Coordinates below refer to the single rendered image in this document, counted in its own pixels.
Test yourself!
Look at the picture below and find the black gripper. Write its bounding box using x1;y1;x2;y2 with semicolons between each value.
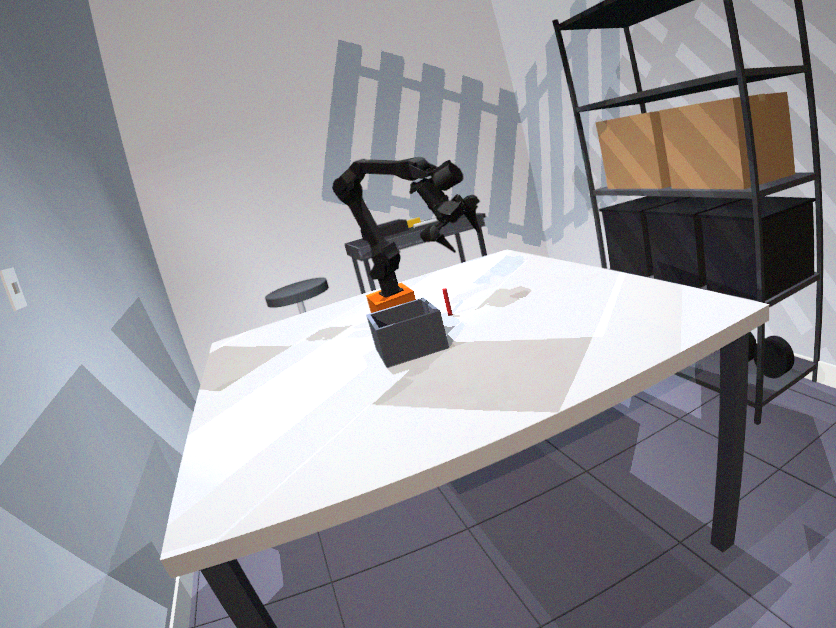
420;192;480;253

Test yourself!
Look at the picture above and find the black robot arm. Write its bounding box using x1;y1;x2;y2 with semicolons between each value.
332;157;466;298

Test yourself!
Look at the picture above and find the red peg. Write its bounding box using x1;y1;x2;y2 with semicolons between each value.
442;288;453;316

